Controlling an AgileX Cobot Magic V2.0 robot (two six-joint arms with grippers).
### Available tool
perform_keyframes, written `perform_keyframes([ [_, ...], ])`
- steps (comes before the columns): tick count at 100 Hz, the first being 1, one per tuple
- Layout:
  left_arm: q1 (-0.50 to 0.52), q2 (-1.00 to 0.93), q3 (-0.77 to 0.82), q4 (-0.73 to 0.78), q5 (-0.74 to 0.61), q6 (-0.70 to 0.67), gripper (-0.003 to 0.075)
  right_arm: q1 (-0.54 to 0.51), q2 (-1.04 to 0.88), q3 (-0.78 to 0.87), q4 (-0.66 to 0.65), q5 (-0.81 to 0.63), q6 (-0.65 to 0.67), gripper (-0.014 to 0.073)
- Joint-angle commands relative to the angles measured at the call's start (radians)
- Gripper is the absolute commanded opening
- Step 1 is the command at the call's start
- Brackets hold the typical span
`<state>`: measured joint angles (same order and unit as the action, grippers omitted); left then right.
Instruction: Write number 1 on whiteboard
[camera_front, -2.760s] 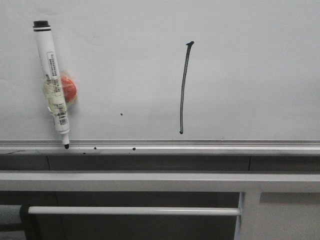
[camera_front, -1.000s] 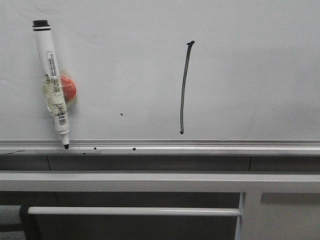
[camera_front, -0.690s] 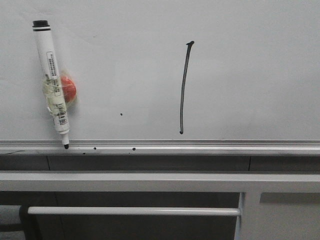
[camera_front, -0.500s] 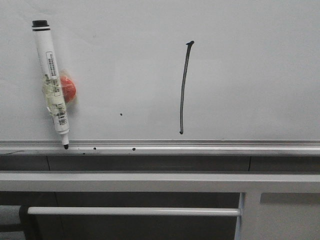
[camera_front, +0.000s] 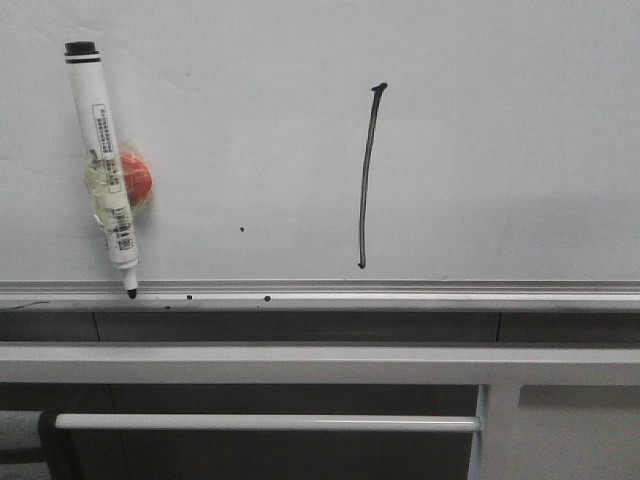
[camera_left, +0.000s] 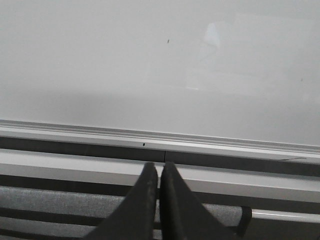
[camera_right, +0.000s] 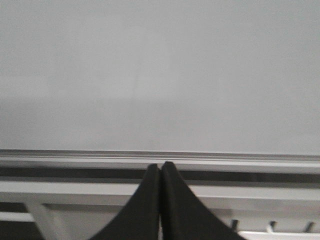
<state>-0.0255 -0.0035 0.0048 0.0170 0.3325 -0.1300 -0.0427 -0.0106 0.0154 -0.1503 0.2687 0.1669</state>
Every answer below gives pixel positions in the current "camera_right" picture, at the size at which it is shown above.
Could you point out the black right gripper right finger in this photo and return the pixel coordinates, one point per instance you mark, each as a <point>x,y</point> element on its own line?
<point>183,215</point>

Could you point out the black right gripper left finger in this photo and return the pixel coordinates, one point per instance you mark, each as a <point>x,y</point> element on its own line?
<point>139,218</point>

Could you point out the white whiteboard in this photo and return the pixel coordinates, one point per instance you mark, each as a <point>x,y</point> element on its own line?
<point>227,85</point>

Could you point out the white whiteboard stand frame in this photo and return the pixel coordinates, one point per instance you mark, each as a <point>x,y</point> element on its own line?
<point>70,210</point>

